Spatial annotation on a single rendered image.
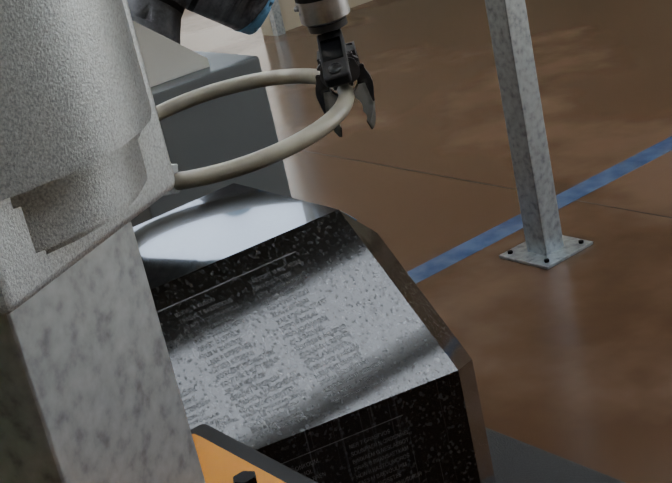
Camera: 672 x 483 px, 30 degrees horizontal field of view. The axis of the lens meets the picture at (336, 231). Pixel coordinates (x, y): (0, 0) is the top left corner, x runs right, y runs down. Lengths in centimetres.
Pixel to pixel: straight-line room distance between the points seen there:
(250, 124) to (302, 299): 126
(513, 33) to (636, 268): 74
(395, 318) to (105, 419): 95
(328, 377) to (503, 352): 142
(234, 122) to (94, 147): 218
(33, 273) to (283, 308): 101
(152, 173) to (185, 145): 197
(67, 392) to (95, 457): 7
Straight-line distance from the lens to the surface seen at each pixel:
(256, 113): 315
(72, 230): 96
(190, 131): 305
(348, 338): 192
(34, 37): 92
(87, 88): 95
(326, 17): 220
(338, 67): 217
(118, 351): 109
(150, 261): 201
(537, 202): 371
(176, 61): 310
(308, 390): 187
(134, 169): 103
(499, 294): 358
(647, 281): 353
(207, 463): 143
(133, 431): 112
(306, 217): 203
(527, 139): 364
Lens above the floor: 146
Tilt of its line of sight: 20 degrees down
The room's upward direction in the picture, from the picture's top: 13 degrees counter-clockwise
